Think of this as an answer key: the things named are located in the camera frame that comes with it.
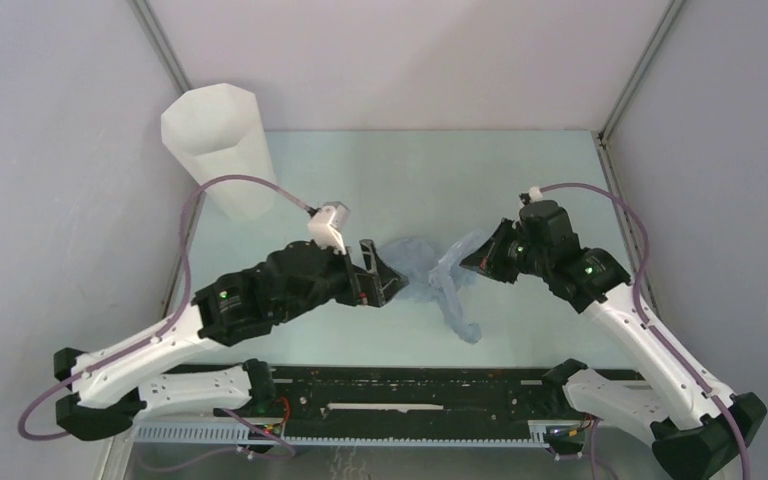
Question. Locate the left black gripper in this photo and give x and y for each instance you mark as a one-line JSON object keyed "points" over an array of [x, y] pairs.
{"points": [[372, 291]]}

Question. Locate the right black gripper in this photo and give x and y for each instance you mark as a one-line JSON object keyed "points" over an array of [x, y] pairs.
{"points": [[486, 257]]}

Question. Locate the blue plastic trash bag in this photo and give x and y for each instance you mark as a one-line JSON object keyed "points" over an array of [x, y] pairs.
{"points": [[435, 277]]}

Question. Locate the white translucent trash bin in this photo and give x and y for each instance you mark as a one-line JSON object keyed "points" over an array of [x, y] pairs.
{"points": [[216, 131]]}

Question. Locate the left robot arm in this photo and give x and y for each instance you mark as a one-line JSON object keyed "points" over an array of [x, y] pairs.
{"points": [[140, 377]]}

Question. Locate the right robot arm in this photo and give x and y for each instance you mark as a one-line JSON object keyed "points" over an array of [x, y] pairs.
{"points": [[695, 425]]}

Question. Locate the small lit circuit board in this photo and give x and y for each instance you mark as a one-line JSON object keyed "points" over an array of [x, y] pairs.
{"points": [[266, 434]]}

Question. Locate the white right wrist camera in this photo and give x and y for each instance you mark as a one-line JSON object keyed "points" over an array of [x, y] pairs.
{"points": [[533, 194]]}

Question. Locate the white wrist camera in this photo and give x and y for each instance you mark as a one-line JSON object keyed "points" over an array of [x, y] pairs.
{"points": [[533, 194], [326, 224]]}

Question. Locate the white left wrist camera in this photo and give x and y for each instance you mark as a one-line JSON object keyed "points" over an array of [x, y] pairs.
{"points": [[326, 224]]}

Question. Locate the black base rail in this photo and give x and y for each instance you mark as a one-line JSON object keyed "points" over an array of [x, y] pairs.
{"points": [[440, 403]]}

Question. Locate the white slotted cable duct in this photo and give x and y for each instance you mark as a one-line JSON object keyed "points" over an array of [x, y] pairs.
{"points": [[533, 436]]}

